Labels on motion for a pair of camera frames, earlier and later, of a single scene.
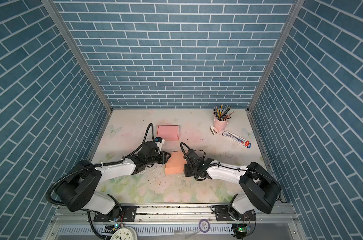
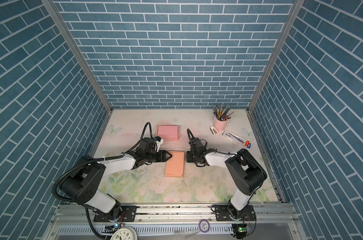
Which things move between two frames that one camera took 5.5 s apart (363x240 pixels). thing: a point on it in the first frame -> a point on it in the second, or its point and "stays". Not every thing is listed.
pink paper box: (168, 132) stays
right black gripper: (186, 171) -> (188, 156)
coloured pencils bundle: (222, 113) stays
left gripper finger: (163, 157) stays
